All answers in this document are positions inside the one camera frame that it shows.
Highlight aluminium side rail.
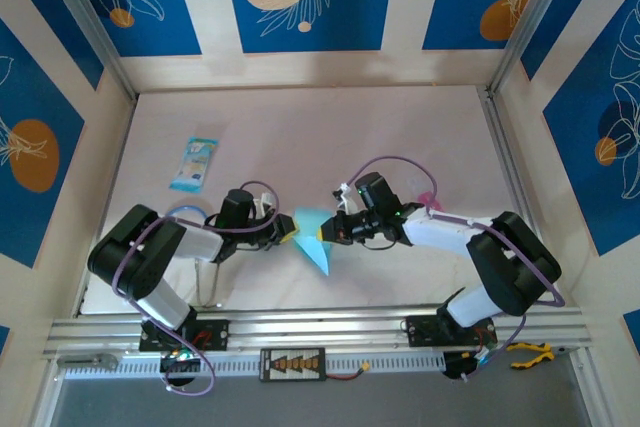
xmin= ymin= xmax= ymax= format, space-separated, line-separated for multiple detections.
xmin=477 ymin=86 xmax=560 ymax=307

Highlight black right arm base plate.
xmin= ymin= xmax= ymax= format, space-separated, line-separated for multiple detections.
xmin=403 ymin=314 xmax=499 ymax=349

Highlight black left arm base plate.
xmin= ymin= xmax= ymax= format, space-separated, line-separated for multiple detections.
xmin=138 ymin=319 xmax=231 ymax=353

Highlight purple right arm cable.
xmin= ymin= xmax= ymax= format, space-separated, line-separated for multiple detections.
xmin=349 ymin=155 xmax=567 ymax=384

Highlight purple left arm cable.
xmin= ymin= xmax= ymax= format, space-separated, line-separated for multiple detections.
xmin=112 ymin=179 xmax=274 ymax=398

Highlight pink pill organizer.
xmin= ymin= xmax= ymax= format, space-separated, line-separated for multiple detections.
xmin=413 ymin=189 xmax=447 ymax=214

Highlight aluminium mounting rail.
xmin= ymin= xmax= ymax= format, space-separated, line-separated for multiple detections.
xmin=42 ymin=303 xmax=594 ymax=361

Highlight aluminium frame post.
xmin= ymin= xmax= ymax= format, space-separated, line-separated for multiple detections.
xmin=38 ymin=0 xmax=139 ymax=101
xmin=487 ymin=0 xmax=587 ymax=98

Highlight red black wire yellow plug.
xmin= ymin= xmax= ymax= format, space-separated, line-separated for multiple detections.
xmin=324 ymin=363 xmax=374 ymax=382

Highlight white slotted cable tray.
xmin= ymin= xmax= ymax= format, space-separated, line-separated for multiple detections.
xmin=58 ymin=350 xmax=447 ymax=381

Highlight blue wet wipes packet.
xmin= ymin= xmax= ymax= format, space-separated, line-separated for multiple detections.
xmin=168 ymin=135 xmax=220 ymax=194

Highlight black power distribution board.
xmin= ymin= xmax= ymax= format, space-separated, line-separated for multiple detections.
xmin=259 ymin=346 xmax=328 ymax=383

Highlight yellow black pliers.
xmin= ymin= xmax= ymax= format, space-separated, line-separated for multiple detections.
xmin=505 ymin=341 xmax=572 ymax=371

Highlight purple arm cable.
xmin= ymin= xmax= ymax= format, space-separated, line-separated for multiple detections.
xmin=112 ymin=179 xmax=274 ymax=398
xmin=349 ymin=155 xmax=567 ymax=384

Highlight light blue paper sheet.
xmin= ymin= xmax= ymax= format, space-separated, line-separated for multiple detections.
xmin=291 ymin=206 xmax=334 ymax=277

